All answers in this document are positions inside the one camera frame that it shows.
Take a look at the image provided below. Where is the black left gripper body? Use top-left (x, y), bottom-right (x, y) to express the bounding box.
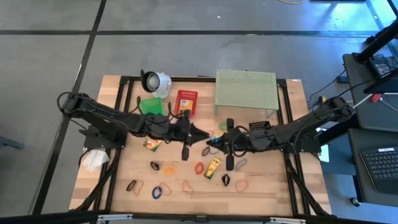
top-left (169, 109), bottom-right (191, 161)

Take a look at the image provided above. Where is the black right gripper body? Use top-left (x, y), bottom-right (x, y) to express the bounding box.
top-left (226, 118), bottom-right (249, 170)

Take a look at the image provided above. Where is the narrow yellow crayon box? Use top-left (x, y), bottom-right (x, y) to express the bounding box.
top-left (203, 157), bottom-right (222, 180)

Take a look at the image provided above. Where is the black side desk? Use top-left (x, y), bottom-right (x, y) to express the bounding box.
top-left (341, 52), bottom-right (398, 208)

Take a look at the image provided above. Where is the black plastic basket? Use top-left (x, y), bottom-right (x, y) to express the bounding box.
top-left (248, 120), bottom-right (272, 131)

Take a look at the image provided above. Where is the green plastic basket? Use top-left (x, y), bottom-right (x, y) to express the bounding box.
top-left (139, 96), bottom-right (165, 116)

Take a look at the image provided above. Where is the red plastic basket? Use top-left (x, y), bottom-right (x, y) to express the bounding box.
top-left (174, 89), bottom-right (199, 118)

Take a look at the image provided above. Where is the green perforated metal shelf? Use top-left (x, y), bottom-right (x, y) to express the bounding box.
top-left (214, 68), bottom-right (280, 118)

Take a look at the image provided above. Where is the blue coil wristband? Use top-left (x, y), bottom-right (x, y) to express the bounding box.
top-left (151, 185), bottom-right (164, 200)

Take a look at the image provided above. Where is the white paper sheet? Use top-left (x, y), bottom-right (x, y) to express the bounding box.
top-left (317, 127), bottom-right (330, 163)

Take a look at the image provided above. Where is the white crumpled tissue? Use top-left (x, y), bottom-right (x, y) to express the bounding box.
top-left (81, 148), bottom-right (110, 172)

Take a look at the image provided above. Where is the black keyboard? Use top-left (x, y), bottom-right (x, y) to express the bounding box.
top-left (359, 146), bottom-right (398, 194)

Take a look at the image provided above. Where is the black power adapter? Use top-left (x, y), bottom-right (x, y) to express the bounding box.
top-left (369, 57), bottom-right (392, 78)

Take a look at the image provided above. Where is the black aluminium table frame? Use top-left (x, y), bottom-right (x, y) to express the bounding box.
top-left (70, 75), bottom-right (332, 224)

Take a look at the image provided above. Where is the black floor cable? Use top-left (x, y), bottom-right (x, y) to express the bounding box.
top-left (306, 70), bottom-right (349, 103)

